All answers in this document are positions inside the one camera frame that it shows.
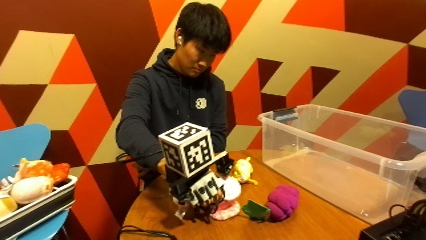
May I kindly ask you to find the grey tray of toys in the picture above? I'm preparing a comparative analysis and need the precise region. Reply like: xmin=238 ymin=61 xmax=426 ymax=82
xmin=0 ymin=174 xmax=81 ymax=240

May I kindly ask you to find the green toy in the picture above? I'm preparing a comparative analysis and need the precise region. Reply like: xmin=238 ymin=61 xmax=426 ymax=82
xmin=242 ymin=199 xmax=274 ymax=222

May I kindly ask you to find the pink and white soft toy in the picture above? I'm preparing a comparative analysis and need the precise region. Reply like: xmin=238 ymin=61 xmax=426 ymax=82
xmin=211 ymin=176 xmax=244 ymax=222

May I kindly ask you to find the pale yellow soft toy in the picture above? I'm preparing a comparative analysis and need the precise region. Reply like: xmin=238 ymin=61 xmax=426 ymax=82
xmin=0 ymin=193 xmax=19 ymax=219

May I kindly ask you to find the white round soft toy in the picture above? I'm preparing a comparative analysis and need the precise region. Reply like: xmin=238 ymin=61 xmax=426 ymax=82
xmin=10 ymin=175 xmax=57 ymax=205

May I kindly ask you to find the purple soft toy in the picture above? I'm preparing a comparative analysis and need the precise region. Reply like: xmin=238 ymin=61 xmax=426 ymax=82
xmin=266 ymin=184 xmax=302 ymax=223

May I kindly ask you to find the white cube with black markers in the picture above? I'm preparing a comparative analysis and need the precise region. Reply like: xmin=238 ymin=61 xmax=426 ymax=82
xmin=158 ymin=121 xmax=216 ymax=179

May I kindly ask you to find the black glove cable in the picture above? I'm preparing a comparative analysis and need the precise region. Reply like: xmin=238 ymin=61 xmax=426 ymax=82
xmin=115 ymin=150 xmax=164 ymax=165

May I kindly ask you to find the orange soft toy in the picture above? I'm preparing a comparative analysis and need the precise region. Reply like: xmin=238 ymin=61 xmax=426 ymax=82
xmin=14 ymin=157 xmax=73 ymax=185

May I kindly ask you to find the dark label on bin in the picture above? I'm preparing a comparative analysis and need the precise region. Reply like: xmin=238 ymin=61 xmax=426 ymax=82
xmin=272 ymin=107 xmax=300 ymax=123

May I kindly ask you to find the black electronic device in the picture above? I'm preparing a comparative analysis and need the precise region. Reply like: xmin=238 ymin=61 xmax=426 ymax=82
xmin=357 ymin=199 xmax=426 ymax=240

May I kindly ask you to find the black cable on table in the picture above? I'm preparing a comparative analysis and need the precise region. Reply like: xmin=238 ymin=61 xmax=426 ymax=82
xmin=116 ymin=224 xmax=180 ymax=240

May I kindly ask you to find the the person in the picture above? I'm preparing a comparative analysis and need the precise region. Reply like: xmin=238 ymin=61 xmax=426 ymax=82
xmin=115 ymin=1 xmax=234 ymax=185

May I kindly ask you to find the clear plastic storage bin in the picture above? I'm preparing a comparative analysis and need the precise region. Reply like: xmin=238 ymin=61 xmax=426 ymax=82
xmin=258 ymin=103 xmax=426 ymax=225

